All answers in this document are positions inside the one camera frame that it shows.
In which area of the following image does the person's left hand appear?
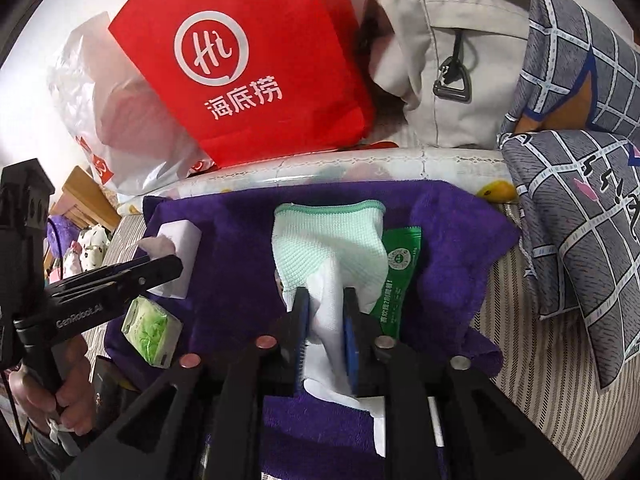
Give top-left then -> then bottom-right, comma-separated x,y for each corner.
10,335 -> 93,428

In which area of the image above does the green tissue pack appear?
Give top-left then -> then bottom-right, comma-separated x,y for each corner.
120,295 -> 183,369

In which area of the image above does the green sachet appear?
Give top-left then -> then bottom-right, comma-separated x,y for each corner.
379,226 -> 424,339

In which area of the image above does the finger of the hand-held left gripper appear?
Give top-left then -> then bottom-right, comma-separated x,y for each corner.
15,255 -> 183,341
65,256 -> 153,293

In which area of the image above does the grey checked cloth bundle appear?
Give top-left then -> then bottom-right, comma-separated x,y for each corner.
499,0 -> 640,137
496,129 -> 640,392

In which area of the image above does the white plastic shopping bag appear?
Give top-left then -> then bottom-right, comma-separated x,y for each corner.
47,12 -> 217,197

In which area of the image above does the dark green gold box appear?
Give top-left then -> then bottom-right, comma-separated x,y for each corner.
92,354 -> 147,442

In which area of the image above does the beige canvas bag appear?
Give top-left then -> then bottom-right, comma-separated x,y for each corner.
366,0 -> 547,152

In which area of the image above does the red paper bag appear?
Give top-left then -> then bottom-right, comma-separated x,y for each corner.
107,0 -> 377,169

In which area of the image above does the white pillow with black print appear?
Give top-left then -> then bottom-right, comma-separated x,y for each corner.
61,224 -> 112,277

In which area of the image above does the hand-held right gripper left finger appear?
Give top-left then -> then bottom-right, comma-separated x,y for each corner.
65,287 -> 311,480

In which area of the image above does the white sponge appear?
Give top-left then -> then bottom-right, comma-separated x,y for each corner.
136,221 -> 202,299

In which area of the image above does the purple towel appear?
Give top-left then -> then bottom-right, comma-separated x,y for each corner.
102,179 -> 522,480

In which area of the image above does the striped quilt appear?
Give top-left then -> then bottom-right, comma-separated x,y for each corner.
84,199 -> 640,480

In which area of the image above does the white sock with green cuff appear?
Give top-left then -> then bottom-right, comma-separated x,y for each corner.
272,199 -> 444,461

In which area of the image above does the rolled printed plastic sheet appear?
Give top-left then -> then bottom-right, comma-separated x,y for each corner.
169,141 -> 519,204

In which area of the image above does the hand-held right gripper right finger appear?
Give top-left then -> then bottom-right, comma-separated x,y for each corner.
342,287 -> 583,480

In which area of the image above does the wooden headboard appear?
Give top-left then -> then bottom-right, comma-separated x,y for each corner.
49,164 -> 122,229

